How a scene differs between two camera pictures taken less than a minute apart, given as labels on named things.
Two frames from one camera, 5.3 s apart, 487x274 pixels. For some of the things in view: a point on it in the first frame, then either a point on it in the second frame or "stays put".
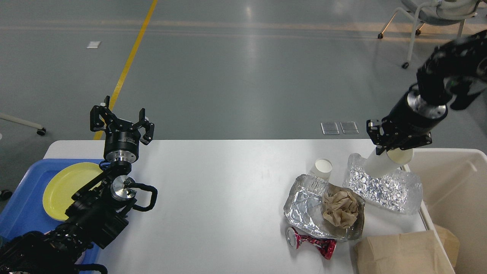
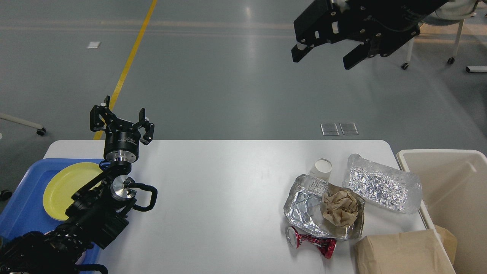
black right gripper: (408, 125) → (384, 24)
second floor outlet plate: (330, 128) stays put
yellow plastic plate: (63, 182) stays put
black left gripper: (122, 136) stays put
